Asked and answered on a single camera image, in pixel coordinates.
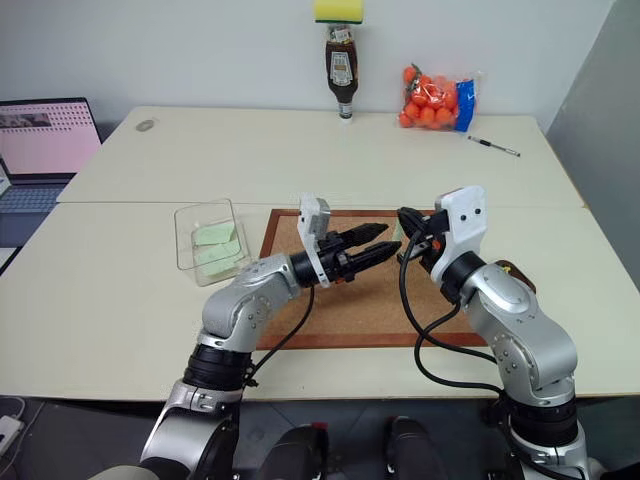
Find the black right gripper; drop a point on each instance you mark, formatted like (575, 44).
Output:
(432, 235)

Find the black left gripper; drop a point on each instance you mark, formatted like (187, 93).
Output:
(340, 260)

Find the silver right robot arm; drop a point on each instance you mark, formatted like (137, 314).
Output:
(520, 325)

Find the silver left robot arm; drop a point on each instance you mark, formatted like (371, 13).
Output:
(245, 300)

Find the light green paper note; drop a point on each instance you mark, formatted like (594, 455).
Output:
(397, 231)
(215, 233)

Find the black and silver pen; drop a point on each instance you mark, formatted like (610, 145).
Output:
(492, 145)

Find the dark brown pin tray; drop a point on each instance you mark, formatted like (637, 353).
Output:
(520, 277)

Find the bag of small oranges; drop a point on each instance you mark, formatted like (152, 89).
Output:
(435, 102)

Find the green sponges in container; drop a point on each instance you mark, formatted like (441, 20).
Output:
(220, 257)

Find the clear plastic container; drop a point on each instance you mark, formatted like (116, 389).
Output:
(210, 272)

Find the brown sauce squeeze bottle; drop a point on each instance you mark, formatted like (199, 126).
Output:
(342, 70)

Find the dark rounded shape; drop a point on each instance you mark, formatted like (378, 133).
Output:
(415, 450)
(295, 455)

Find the grey partition panel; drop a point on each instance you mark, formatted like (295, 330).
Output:
(600, 125)

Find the yellow and green sponge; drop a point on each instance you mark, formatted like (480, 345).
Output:
(338, 10)

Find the grey round table grommet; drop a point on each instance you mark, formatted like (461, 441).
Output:
(145, 124)

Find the open laptop with pink screen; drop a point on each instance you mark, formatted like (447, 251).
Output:
(45, 140)

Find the white power strip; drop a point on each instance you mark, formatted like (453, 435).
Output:
(9, 429)

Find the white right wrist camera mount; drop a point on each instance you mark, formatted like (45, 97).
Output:
(465, 220)

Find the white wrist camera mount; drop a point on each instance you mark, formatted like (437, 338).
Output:
(465, 220)
(312, 217)

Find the cork board with wooden frame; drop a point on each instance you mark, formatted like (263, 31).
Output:
(350, 305)

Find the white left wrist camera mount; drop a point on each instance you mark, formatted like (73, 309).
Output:
(312, 217)

